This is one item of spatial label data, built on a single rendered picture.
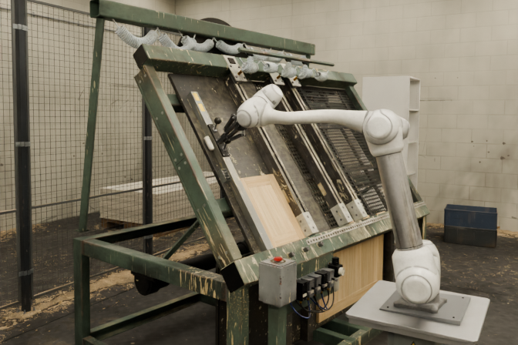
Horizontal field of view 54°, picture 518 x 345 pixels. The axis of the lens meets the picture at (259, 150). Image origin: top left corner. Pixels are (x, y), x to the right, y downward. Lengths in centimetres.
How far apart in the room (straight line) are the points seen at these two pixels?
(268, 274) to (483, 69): 589
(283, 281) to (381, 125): 77
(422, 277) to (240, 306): 82
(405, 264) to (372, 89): 460
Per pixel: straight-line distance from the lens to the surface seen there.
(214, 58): 302
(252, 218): 252
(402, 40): 788
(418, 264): 201
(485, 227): 670
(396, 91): 638
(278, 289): 217
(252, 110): 212
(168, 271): 266
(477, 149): 762
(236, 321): 239
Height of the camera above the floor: 155
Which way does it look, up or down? 4 degrees down
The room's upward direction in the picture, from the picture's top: 1 degrees clockwise
